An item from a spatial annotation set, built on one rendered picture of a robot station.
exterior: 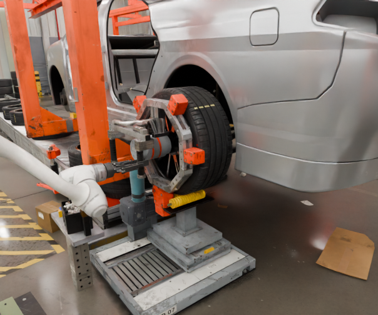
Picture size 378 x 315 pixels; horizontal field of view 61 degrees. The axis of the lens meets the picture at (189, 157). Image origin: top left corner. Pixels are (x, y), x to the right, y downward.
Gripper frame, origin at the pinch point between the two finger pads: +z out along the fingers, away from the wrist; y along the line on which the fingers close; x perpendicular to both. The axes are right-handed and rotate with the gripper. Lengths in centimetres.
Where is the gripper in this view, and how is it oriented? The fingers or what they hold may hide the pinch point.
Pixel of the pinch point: (141, 162)
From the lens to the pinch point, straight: 169.8
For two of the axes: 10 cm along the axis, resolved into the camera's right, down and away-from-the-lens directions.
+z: 8.0, -1.9, 5.7
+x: -0.2, -9.6, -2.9
